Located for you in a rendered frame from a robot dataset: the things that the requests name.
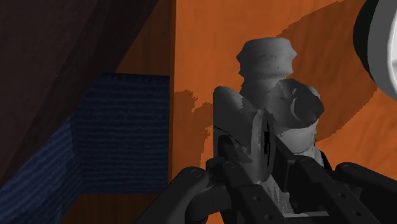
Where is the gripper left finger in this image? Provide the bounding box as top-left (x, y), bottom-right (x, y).
top-left (135, 134), bottom-right (284, 224)

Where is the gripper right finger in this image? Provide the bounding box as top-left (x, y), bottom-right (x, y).
top-left (274, 139), bottom-right (397, 224)

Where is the grey sculpted figure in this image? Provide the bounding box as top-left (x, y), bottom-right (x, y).
top-left (212, 37), bottom-right (333, 215)

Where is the dark blue ribbed block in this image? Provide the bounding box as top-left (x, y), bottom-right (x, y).
top-left (0, 73), bottom-right (171, 224)

